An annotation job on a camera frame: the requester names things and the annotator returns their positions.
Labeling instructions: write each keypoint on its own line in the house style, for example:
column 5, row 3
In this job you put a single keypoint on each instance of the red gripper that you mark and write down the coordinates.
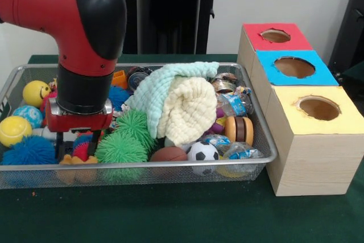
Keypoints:
column 79, row 122

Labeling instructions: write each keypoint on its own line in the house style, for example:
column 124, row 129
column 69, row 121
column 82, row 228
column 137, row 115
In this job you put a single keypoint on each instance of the brown plush toy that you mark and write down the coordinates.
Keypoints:
column 78, row 160

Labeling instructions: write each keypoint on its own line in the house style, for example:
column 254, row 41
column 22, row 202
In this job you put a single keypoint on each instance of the mint knitted cloth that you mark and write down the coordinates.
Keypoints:
column 153, row 95

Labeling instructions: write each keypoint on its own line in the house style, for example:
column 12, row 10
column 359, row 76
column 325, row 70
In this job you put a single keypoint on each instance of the cream knitted cloth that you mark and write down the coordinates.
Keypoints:
column 187, row 112

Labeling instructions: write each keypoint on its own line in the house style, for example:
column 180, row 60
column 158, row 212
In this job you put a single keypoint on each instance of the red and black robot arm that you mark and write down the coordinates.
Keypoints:
column 42, row 4

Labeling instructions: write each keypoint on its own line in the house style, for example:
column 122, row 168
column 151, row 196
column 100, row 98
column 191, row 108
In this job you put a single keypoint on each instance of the metal mesh bin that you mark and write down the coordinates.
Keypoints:
column 128, row 177

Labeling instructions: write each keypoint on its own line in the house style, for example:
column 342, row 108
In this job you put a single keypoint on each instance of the wooden box with three holes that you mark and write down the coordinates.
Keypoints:
column 312, row 163

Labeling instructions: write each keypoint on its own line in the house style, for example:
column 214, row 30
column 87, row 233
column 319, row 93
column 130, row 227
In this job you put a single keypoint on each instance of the blue spiky rubber ball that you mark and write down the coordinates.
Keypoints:
column 28, row 152

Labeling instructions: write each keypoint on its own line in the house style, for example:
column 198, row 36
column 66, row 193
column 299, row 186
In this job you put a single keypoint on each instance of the yellow tennis ball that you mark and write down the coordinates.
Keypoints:
column 14, row 130

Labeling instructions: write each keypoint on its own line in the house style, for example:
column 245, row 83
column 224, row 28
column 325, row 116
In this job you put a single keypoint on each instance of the yellow smiley ball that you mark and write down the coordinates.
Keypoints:
column 35, row 93

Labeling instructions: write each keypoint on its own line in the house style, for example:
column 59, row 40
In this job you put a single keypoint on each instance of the small soccer ball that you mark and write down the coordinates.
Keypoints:
column 202, row 152

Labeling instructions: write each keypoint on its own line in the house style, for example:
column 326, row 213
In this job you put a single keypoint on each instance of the wooden toy burger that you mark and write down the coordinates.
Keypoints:
column 239, row 130

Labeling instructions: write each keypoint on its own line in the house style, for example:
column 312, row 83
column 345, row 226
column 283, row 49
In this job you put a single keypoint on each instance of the dark green side table cloth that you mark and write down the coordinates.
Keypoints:
column 357, row 72

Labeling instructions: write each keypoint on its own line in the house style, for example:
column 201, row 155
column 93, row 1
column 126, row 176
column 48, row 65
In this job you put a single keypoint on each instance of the black chair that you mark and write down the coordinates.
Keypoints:
column 352, row 26

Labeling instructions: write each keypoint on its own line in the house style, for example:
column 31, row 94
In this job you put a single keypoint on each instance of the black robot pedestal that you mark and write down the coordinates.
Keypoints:
column 167, row 12

